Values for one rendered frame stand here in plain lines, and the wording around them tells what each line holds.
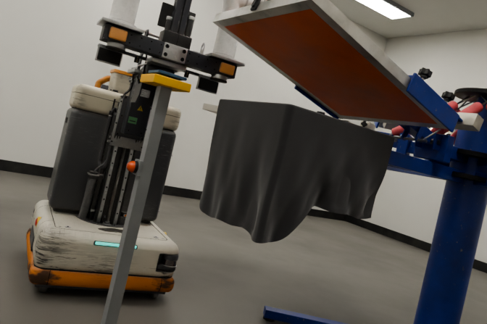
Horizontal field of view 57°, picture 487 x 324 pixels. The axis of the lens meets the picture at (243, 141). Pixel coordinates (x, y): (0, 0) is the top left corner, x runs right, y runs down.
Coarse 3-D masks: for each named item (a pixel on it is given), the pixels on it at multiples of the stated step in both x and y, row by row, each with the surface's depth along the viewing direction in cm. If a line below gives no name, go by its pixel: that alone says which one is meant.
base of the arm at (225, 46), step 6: (222, 30) 189; (222, 36) 189; (228, 36) 189; (216, 42) 191; (222, 42) 189; (228, 42) 189; (234, 42) 190; (216, 48) 190; (222, 48) 189; (228, 48) 189; (234, 48) 191; (222, 54) 187; (228, 54) 189; (234, 54) 192
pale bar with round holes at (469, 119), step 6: (462, 114) 168; (468, 114) 166; (474, 114) 165; (468, 120) 165; (474, 120) 163; (480, 120) 165; (456, 126) 171; (462, 126) 168; (468, 126) 166; (474, 126) 164; (480, 126) 166
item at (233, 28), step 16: (240, 32) 170; (256, 32) 163; (272, 32) 157; (256, 48) 178; (272, 48) 170; (288, 48) 163; (288, 64) 178; (304, 64) 171; (304, 80) 188; (320, 80) 179; (320, 96) 197; (336, 96) 188; (352, 96) 180; (352, 112) 198; (368, 112) 189
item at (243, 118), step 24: (216, 120) 169; (240, 120) 155; (264, 120) 143; (288, 120) 134; (216, 144) 166; (240, 144) 152; (264, 144) 141; (216, 168) 164; (240, 168) 149; (264, 168) 139; (216, 192) 161; (240, 192) 148; (264, 192) 136; (216, 216) 157; (240, 216) 147; (264, 216) 134
